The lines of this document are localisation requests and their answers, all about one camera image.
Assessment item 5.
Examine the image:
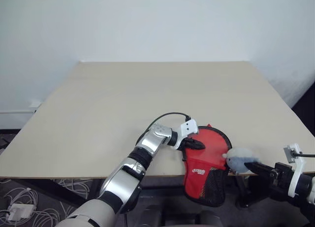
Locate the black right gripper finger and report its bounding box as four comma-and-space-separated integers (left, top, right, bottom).
243, 162, 273, 181
247, 162, 276, 175

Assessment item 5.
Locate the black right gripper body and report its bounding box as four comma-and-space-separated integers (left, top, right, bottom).
269, 162, 296, 189

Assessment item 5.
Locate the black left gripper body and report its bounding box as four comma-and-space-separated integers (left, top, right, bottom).
181, 137, 194, 151

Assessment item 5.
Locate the red mesh pouch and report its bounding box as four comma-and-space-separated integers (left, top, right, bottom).
181, 123, 233, 208

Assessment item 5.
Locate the grey plush zipper charm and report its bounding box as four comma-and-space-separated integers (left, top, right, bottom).
222, 147, 263, 175

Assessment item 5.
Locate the black table leg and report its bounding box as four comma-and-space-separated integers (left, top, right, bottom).
18, 179, 83, 209

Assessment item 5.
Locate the white power adapter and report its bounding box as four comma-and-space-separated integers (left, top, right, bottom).
6, 203, 35, 222

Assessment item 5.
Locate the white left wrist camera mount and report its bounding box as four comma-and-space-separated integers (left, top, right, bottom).
174, 120, 200, 151

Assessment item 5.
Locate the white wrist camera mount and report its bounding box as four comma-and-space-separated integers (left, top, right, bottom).
174, 120, 200, 151
283, 143, 307, 198

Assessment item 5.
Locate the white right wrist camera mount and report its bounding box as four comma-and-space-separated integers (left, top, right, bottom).
283, 143, 307, 198

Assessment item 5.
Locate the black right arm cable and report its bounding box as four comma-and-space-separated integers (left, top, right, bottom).
291, 150, 315, 158

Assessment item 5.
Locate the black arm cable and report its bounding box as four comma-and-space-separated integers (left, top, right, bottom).
291, 150, 315, 158
136, 112, 192, 149

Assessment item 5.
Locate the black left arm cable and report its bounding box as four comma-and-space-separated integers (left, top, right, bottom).
136, 112, 192, 149

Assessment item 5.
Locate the white floor cable tangle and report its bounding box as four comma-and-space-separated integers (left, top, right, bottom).
0, 178, 101, 227

